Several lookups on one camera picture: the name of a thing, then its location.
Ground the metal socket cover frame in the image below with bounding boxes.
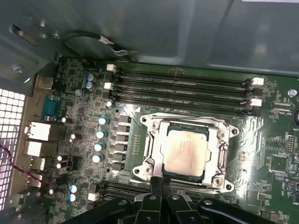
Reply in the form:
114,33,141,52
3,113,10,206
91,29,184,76
146,119,231,187

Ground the green motherboard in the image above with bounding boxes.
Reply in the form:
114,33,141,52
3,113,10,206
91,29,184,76
23,56,299,224

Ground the thin red wire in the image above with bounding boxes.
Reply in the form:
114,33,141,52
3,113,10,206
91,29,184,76
0,142,57,187

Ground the CPU socket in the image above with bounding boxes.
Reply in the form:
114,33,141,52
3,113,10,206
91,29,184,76
132,112,240,194

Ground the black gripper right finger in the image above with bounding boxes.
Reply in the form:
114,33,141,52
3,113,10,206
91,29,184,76
162,176,269,224

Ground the silver topped CPU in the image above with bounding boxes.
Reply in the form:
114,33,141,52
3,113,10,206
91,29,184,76
161,123,212,182

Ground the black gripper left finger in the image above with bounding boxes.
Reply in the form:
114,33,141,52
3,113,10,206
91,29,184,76
59,176,164,224

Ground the black coin battery holder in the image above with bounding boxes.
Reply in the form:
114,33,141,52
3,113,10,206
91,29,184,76
291,109,299,128

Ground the black wire with grey sleeve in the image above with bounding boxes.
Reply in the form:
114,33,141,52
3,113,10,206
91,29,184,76
61,30,137,62

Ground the black open PC case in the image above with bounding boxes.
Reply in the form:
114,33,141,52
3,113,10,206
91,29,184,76
0,0,299,224

